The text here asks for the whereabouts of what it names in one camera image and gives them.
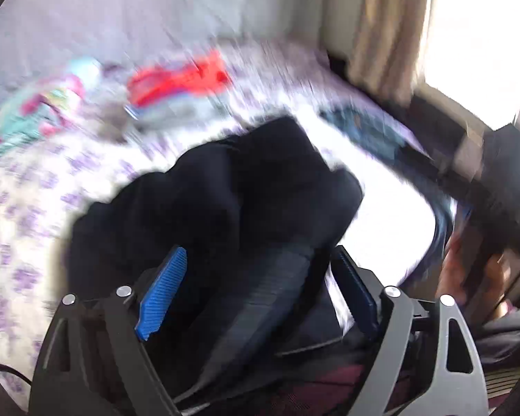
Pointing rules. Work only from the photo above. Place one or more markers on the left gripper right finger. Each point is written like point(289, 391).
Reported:
point(423, 359)

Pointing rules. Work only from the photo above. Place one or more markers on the purple floral bed sheet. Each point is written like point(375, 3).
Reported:
point(400, 228)

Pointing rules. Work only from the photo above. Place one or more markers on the right hand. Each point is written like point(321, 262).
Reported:
point(479, 291)

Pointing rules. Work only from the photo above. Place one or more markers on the dark navy pants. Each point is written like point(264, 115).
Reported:
point(257, 214)

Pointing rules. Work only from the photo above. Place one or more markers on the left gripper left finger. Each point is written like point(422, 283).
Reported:
point(93, 360)

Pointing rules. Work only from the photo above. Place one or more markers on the red white blue garment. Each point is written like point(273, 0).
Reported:
point(160, 97)

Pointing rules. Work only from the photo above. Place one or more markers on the beige curtain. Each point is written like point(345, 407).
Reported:
point(387, 45)

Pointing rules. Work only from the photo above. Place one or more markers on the folded turquoise floral quilt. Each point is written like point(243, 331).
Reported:
point(44, 107)

